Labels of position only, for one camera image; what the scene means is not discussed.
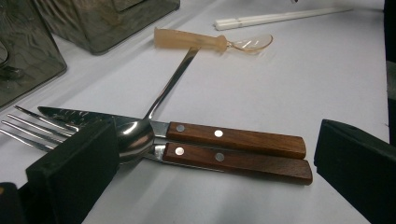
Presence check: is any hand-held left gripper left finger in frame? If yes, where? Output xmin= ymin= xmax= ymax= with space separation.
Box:
xmin=18 ymin=119 xmax=121 ymax=224

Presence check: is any amber handled clear spoon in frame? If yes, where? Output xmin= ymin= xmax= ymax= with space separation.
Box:
xmin=153 ymin=27 xmax=275 ymax=55

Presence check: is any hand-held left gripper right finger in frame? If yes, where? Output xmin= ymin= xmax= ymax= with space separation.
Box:
xmin=313 ymin=119 xmax=396 ymax=224

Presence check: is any smoky clear plastic bin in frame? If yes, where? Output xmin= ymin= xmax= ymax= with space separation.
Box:
xmin=32 ymin=0 xmax=181 ymax=56
xmin=0 ymin=0 xmax=68 ymax=110

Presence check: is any wooden handled fork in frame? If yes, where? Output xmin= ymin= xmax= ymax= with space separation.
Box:
xmin=0 ymin=105 xmax=314 ymax=186

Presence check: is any white table mat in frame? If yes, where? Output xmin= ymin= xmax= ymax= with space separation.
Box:
xmin=0 ymin=0 xmax=390 ymax=224

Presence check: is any wooden handled knife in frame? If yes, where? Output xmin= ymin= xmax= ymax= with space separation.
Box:
xmin=36 ymin=105 xmax=307 ymax=161

